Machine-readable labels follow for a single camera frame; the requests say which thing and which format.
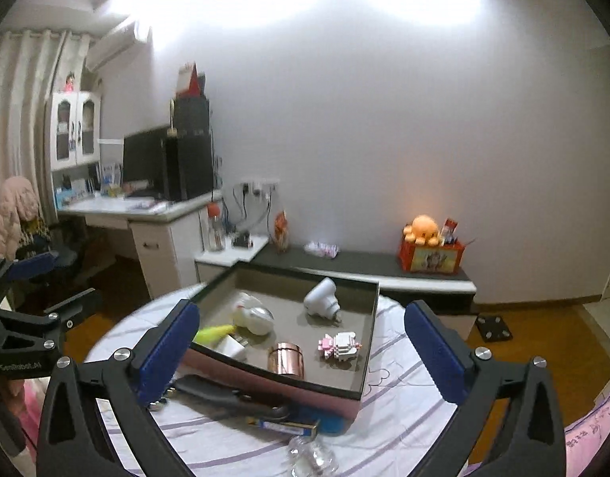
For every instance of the white desk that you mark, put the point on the white desk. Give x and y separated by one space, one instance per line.
156 238

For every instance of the white desk calendar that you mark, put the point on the white desk calendar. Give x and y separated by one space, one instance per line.
184 82

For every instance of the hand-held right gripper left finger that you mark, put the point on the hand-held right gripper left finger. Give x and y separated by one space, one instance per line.
168 353

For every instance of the red printed box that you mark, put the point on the red printed box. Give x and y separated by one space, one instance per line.
429 258

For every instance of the dark low bench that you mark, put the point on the dark low bench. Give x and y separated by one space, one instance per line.
384 266

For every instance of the white rabbit toy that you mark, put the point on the white rabbit toy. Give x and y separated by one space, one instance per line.
253 315

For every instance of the white glass-door cabinet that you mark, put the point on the white glass-door cabinet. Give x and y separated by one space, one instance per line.
76 104

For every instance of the black computer monitor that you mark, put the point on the black computer monitor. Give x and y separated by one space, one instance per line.
142 159

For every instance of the black computer tower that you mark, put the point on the black computer tower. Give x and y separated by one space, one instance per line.
190 169

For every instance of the white nightstand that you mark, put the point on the white nightstand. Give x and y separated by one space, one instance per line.
215 263

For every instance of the black office chair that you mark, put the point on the black office chair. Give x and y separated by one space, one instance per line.
61 258

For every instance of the white charger cube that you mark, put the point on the white charger cube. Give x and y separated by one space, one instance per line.
235 348

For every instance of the clear bottle orange cap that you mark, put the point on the clear bottle orange cap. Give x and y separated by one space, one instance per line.
215 231

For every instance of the black floor scale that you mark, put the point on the black floor scale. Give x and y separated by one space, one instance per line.
494 327

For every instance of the clear glass jar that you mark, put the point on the clear glass jar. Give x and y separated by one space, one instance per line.
312 457

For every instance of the blue white carton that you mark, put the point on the blue white carton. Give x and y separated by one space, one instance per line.
108 174

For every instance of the black remote control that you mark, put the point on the black remote control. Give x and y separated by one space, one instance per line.
220 395

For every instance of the yellow highlighter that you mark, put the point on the yellow highlighter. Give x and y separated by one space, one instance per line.
213 334

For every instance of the pink blanket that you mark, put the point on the pink blanket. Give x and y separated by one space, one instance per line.
593 437

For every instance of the pink tray box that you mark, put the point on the pink tray box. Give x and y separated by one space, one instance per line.
295 397

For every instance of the pink doll figurine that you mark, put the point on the pink doll figurine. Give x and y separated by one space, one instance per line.
71 83

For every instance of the blue pen box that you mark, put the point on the blue pen box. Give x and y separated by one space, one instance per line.
285 426

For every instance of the white air conditioner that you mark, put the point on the white air conditioner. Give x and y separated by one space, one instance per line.
116 44

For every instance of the pink white block figure toy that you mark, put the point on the pink white block figure toy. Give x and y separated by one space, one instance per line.
339 347

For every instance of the orange octopus plush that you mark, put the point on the orange octopus plush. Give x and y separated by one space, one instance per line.
423 228

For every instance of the rose gold tin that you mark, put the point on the rose gold tin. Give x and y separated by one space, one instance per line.
286 360

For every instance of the small black device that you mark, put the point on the small black device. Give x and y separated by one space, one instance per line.
242 241

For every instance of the striped white bedsheet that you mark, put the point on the striped white bedsheet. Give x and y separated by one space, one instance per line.
409 432

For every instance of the white wall socket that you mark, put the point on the white wall socket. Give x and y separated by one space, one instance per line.
260 185

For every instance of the pink snack packet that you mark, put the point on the pink snack packet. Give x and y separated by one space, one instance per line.
322 249

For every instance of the pink puffer jacket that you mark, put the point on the pink puffer jacket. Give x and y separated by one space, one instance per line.
11 213

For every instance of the cream curtain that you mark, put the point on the cream curtain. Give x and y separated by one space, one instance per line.
21 109

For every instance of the black speaker box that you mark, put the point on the black speaker box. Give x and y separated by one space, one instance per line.
191 117

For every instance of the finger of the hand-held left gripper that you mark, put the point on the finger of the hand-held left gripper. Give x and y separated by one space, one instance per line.
76 308
31 264

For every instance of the orange figurine packet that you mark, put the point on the orange figurine packet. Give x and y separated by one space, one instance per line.
282 232

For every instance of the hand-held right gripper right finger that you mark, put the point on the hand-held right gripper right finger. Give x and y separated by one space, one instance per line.
434 353

